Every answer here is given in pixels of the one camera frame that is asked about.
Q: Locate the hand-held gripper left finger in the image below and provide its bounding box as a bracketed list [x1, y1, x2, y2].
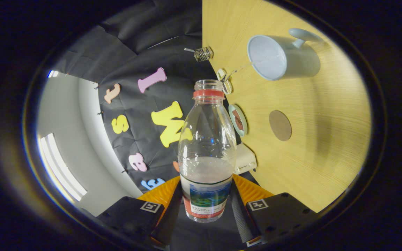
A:
[96, 175, 183, 249]

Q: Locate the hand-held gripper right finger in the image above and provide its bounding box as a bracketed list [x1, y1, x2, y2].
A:
[230, 174, 318, 247]

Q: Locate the clear plastic juice bottle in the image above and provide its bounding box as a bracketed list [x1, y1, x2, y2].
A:
[178, 79, 237, 223]

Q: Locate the round brown coaster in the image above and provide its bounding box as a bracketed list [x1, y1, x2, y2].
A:
[269, 110, 292, 142]

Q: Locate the white cup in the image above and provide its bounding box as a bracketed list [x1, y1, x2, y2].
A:
[247, 28, 323, 81]

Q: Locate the white toaster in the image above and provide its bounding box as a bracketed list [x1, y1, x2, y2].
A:
[234, 143, 258, 175]

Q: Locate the wooden table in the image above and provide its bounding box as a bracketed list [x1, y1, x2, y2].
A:
[202, 0, 372, 213]

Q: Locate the pale green plate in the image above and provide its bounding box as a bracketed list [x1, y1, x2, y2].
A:
[228, 104, 248, 137]

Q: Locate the brown meat piece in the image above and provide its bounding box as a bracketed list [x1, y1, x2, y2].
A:
[232, 109, 244, 131]

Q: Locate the long ceiling light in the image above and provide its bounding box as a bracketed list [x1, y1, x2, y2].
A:
[39, 133, 87, 203]

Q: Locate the white compartment tray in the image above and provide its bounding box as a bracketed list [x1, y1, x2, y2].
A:
[217, 68, 233, 95]

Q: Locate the black backdrop cloth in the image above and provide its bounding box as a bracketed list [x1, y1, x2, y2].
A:
[53, 0, 257, 251]

